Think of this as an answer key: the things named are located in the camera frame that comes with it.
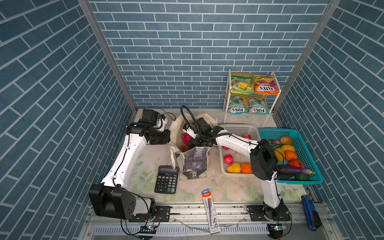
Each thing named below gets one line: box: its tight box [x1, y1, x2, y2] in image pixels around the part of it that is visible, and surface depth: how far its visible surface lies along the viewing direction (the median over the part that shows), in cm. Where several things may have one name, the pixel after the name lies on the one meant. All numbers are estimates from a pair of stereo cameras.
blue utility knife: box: [301, 195, 322, 231], surface depth 74 cm
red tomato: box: [289, 158, 305, 168], surface depth 87 cm
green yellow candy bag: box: [230, 75, 255, 96], surface depth 85 cm
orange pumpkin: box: [284, 150, 298, 161], surface depth 91 cm
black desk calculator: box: [154, 165, 179, 195], surface depth 84 cm
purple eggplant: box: [277, 165, 316, 177], surface depth 84 cm
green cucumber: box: [294, 173, 310, 181], surface depth 83 cm
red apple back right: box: [242, 133, 252, 140], surface depth 101 cm
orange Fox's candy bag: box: [253, 75, 280, 95], surface depth 86 cm
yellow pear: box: [226, 162, 241, 173], surface depth 86 cm
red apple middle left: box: [223, 154, 234, 165], surface depth 90 cm
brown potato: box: [279, 136, 293, 146], surface depth 98 cm
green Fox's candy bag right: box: [247, 97, 270, 115], surface depth 99 cm
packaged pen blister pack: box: [201, 188, 221, 235], surface depth 75 cm
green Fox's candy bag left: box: [228, 96, 249, 115], surface depth 99 cm
